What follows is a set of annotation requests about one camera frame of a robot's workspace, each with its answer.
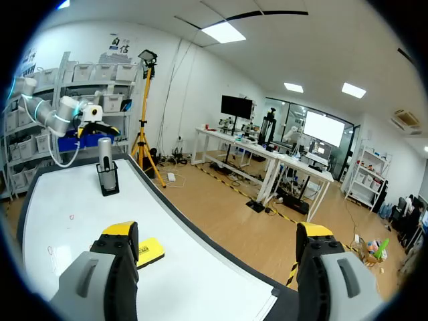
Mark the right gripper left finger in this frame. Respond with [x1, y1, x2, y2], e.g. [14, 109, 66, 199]
[49, 220, 140, 321]

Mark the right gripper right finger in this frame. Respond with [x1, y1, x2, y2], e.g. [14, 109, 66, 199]
[296, 221, 384, 321]

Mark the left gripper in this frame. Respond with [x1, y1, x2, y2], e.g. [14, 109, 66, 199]
[79, 102, 121, 137]

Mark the grey hand-held probe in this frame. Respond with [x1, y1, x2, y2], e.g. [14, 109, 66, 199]
[98, 136, 114, 191]

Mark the yellow whiteboard eraser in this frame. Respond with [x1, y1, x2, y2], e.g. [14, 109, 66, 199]
[136, 237, 165, 268]

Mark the large whiteboard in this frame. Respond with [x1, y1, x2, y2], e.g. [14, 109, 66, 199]
[21, 158, 280, 321]

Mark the person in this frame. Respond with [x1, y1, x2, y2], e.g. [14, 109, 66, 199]
[414, 205, 428, 230]
[403, 195, 416, 219]

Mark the white cable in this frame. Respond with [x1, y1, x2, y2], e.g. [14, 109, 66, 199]
[48, 130, 82, 168]

